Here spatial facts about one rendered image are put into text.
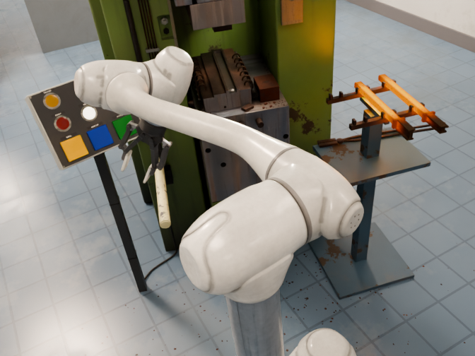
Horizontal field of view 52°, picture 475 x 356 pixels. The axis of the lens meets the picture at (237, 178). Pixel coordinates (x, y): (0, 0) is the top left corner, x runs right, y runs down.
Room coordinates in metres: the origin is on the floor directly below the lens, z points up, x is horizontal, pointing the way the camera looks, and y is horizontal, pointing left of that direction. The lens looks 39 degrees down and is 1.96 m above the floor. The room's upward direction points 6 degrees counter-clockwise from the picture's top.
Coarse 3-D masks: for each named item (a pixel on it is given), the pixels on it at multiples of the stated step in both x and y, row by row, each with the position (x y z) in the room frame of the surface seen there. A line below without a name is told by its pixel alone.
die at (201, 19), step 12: (192, 0) 1.81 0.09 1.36; (228, 0) 1.77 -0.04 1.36; (240, 0) 1.78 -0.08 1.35; (192, 12) 1.76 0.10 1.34; (204, 12) 1.76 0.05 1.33; (216, 12) 1.77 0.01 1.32; (228, 12) 1.77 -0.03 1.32; (240, 12) 1.78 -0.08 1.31; (192, 24) 1.76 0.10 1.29; (204, 24) 1.76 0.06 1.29; (216, 24) 1.77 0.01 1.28; (228, 24) 1.77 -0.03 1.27
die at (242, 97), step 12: (192, 60) 2.14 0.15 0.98; (204, 60) 2.10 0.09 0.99; (216, 60) 2.06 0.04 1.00; (228, 60) 2.07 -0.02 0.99; (204, 72) 2.00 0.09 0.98; (216, 72) 1.96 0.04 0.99; (216, 84) 1.85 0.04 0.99; (240, 84) 1.82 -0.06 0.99; (204, 96) 1.78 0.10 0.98; (216, 96) 1.76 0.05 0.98; (228, 96) 1.77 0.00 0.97; (240, 96) 1.78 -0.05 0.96; (204, 108) 1.76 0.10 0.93; (216, 108) 1.76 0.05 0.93; (228, 108) 1.77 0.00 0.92
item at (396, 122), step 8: (360, 88) 1.75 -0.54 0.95; (368, 88) 1.74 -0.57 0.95; (368, 96) 1.68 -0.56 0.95; (376, 96) 1.67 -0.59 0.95; (376, 104) 1.62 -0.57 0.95; (384, 104) 1.61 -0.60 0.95; (392, 112) 1.54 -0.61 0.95; (392, 120) 1.48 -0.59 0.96; (400, 120) 1.47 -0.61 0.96; (392, 128) 1.48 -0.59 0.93; (400, 128) 1.46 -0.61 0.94; (408, 128) 1.41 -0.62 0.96; (408, 136) 1.41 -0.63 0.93
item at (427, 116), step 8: (384, 80) 1.80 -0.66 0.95; (392, 88) 1.73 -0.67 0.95; (400, 88) 1.71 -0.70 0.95; (400, 96) 1.67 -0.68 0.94; (408, 96) 1.65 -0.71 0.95; (408, 104) 1.61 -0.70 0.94; (416, 104) 1.58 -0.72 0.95; (416, 112) 1.55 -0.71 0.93; (424, 112) 1.52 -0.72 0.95; (432, 112) 1.50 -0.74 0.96; (424, 120) 1.50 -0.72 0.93; (432, 120) 1.46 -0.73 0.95; (440, 120) 1.45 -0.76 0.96; (440, 128) 1.41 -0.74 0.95
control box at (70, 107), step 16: (32, 96) 1.52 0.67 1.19; (64, 96) 1.56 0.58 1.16; (32, 112) 1.53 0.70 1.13; (48, 112) 1.50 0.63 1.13; (64, 112) 1.52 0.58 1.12; (80, 112) 1.54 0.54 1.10; (96, 112) 1.56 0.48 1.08; (112, 112) 1.58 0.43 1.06; (48, 128) 1.47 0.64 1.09; (80, 128) 1.51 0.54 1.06; (112, 128) 1.54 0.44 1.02; (48, 144) 1.46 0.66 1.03; (112, 144) 1.51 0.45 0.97; (64, 160) 1.42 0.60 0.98; (80, 160) 1.44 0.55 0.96
